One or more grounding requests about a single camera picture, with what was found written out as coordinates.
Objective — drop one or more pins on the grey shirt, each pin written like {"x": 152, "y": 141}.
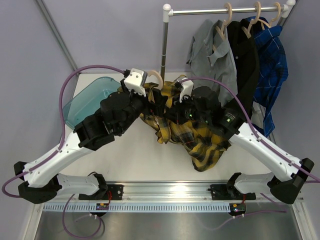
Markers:
{"x": 210, "y": 55}

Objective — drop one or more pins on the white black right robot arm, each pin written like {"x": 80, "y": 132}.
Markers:
{"x": 287, "y": 173}

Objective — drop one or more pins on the wooden hanger of grey shirt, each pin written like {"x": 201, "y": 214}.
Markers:
{"x": 221, "y": 30}

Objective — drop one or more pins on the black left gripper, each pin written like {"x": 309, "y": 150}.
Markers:
{"x": 150, "y": 108}

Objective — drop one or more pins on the white slotted cable duct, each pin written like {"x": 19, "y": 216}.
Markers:
{"x": 138, "y": 207}

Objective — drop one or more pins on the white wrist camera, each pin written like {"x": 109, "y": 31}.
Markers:
{"x": 135, "y": 81}
{"x": 184, "y": 86}

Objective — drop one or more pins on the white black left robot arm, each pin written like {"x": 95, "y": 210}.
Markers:
{"x": 42, "y": 178}

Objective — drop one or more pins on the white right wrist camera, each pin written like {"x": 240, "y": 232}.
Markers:
{"x": 184, "y": 86}

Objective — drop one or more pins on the wooden hanger of black shirt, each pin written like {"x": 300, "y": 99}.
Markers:
{"x": 247, "y": 30}

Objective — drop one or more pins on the teal plastic tub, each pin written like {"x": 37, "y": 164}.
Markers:
{"x": 87, "y": 101}

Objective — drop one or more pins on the wooden hanger of blue shirt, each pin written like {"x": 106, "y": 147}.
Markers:
{"x": 264, "y": 23}

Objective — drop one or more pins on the blue plaid shirt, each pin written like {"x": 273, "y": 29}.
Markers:
{"x": 273, "y": 69}

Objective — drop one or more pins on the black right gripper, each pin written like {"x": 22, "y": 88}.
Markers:
{"x": 175, "y": 113}

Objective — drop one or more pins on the yellow plaid shirt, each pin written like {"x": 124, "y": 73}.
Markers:
{"x": 204, "y": 147}

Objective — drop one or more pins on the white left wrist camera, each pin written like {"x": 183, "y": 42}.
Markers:
{"x": 135, "y": 81}

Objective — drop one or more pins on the aluminium mounting rail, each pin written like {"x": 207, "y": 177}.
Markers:
{"x": 165, "y": 190}

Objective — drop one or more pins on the black shirt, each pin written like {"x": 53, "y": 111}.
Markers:
{"x": 246, "y": 60}

